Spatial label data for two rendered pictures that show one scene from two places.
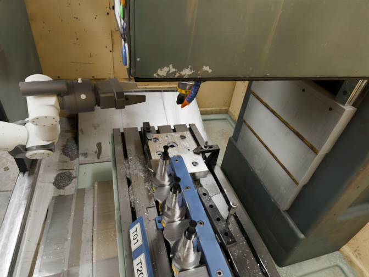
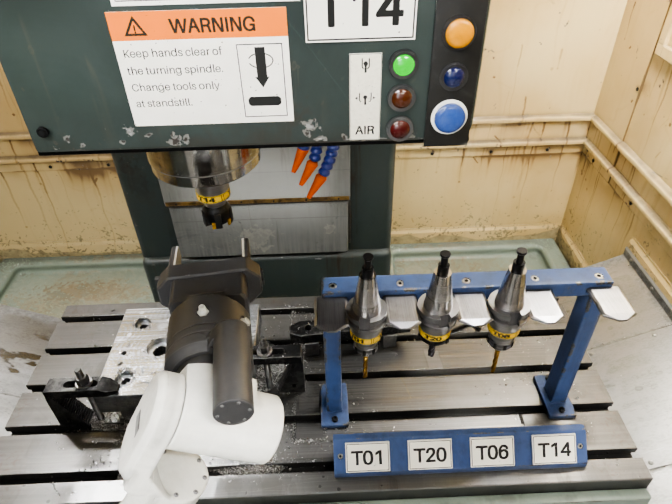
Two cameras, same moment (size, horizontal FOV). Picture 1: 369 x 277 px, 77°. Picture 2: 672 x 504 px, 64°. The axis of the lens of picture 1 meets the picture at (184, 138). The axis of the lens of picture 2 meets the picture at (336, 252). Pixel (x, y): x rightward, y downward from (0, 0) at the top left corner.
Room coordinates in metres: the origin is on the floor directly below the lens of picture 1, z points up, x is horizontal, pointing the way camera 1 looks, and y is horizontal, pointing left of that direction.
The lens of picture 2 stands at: (0.29, 0.61, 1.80)
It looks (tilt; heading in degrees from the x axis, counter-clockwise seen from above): 39 degrees down; 291
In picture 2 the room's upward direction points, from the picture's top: 1 degrees counter-clockwise
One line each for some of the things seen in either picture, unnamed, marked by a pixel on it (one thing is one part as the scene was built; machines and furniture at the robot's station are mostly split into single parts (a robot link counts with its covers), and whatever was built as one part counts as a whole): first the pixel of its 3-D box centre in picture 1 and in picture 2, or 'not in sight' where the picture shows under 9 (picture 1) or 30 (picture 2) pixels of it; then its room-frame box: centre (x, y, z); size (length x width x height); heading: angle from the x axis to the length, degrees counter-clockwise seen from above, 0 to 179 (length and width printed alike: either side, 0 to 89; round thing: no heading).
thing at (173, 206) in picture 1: (174, 199); (440, 288); (0.35, 0.00, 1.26); 0.04 x 0.04 x 0.07
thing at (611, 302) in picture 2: not in sight; (612, 304); (0.09, -0.10, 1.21); 0.07 x 0.05 x 0.01; 112
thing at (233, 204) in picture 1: (230, 212); not in sight; (0.56, -0.22, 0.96); 0.03 x 0.03 x 0.13
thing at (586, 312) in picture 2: not in sight; (572, 347); (0.12, -0.15, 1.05); 0.10 x 0.05 x 0.30; 112
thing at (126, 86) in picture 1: (127, 84); (172, 267); (0.66, 0.20, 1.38); 0.06 x 0.02 x 0.03; 120
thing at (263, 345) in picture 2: not in sight; (269, 363); (0.66, 0.01, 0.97); 0.13 x 0.03 x 0.15; 22
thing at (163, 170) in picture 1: (164, 166); (367, 291); (0.45, 0.04, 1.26); 0.04 x 0.04 x 0.07
